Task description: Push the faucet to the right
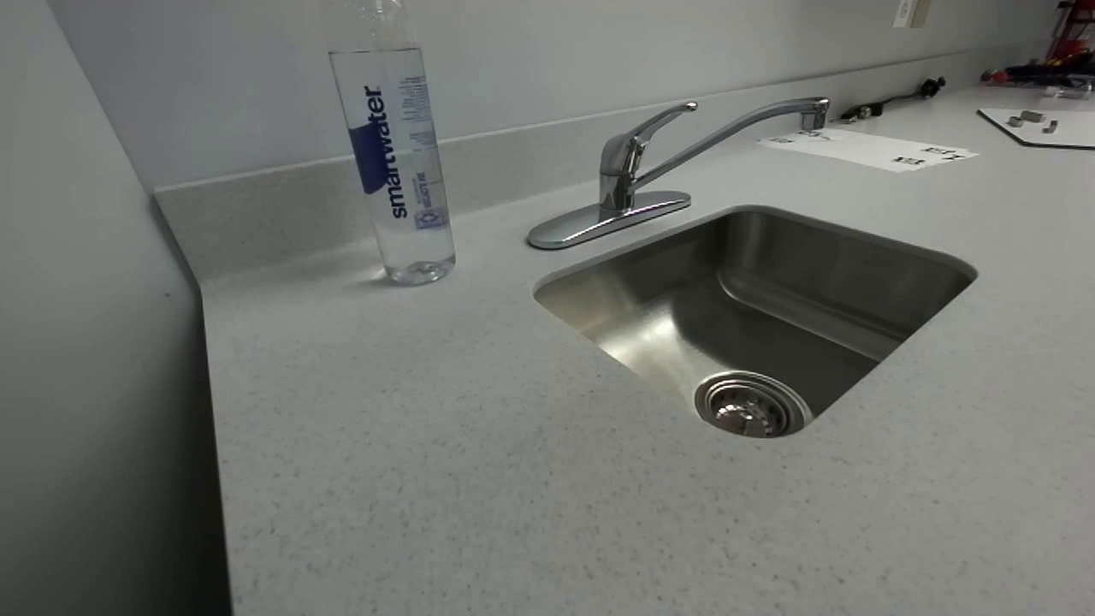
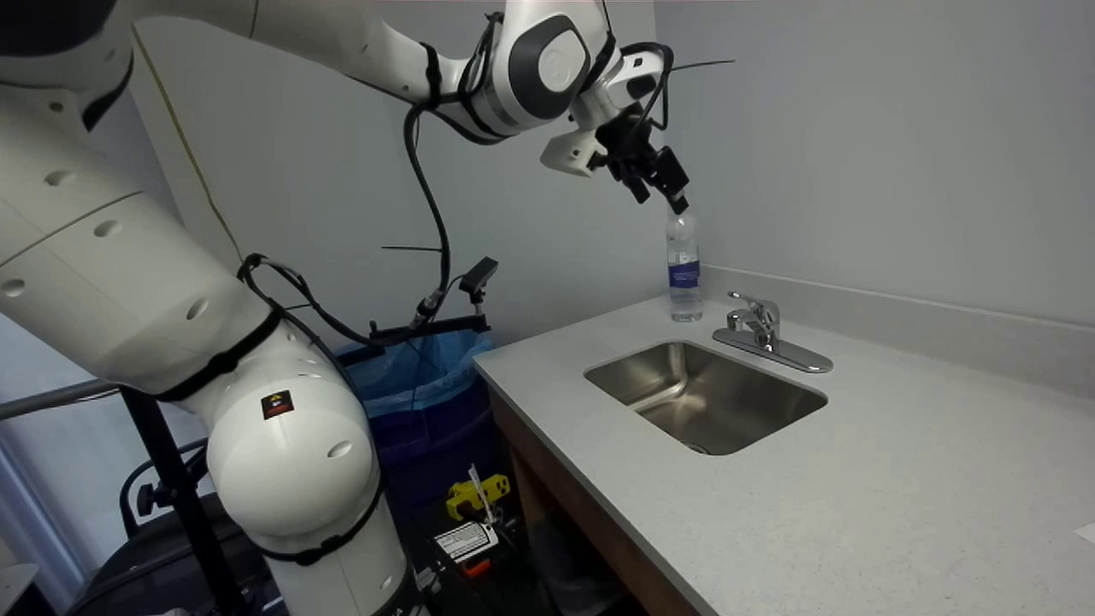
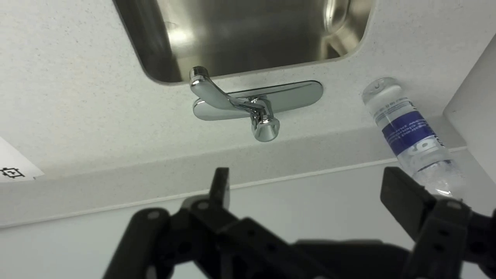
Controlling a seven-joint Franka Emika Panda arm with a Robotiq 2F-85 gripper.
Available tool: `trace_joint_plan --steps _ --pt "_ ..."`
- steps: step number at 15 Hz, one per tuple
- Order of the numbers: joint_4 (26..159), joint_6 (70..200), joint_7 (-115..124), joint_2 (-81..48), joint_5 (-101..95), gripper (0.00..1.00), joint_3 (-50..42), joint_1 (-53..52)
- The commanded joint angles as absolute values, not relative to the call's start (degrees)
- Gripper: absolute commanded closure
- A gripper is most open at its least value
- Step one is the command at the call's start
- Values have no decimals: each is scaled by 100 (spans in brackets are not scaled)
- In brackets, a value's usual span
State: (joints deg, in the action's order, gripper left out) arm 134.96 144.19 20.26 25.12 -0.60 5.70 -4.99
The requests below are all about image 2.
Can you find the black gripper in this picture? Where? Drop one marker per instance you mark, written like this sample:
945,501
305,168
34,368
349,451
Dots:
623,140

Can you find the chrome sink faucet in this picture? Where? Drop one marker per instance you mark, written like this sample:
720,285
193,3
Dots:
771,340

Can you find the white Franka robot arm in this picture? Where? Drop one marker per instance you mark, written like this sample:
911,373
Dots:
114,285

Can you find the clear water bottle blue label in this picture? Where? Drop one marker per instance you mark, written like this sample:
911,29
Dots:
682,267

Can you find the black clip on thin rod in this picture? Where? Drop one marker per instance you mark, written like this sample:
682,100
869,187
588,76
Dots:
475,278

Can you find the stainless steel sink basin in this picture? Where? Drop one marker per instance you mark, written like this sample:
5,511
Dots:
707,397

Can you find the blue lined trash bin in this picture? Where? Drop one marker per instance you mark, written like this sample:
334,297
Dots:
428,381

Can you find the wooden counter cabinet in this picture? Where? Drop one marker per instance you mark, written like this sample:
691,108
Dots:
569,501

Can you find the grey counter backsplash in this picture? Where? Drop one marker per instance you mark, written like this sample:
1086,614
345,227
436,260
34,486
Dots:
969,329

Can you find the yellow tool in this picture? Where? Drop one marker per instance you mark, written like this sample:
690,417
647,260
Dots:
472,498

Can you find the white device with red part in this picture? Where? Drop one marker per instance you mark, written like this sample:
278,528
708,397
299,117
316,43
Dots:
469,541

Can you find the black stand pole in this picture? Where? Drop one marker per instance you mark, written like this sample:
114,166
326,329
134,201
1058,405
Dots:
171,489

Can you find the black white logo sign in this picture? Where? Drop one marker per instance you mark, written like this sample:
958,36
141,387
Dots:
141,501

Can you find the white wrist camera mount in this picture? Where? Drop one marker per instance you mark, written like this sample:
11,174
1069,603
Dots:
569,152

